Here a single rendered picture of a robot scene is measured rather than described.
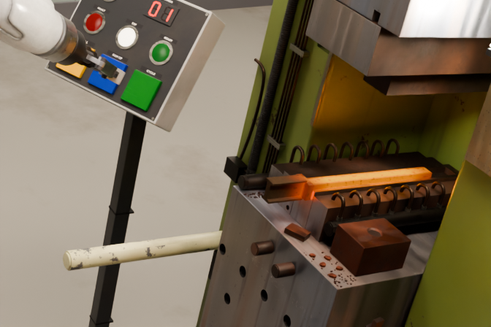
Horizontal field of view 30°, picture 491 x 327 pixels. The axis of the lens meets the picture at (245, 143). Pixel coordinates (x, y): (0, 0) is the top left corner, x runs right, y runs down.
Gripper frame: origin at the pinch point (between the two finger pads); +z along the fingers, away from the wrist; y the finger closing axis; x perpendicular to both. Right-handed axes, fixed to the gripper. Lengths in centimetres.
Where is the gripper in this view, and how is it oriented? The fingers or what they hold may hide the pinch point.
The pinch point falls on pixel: (112, 73)
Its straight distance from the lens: 195.1
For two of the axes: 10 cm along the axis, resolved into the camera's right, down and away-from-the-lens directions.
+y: 8.1, 4.0, -4.2
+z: 3.6, 2.3, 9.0
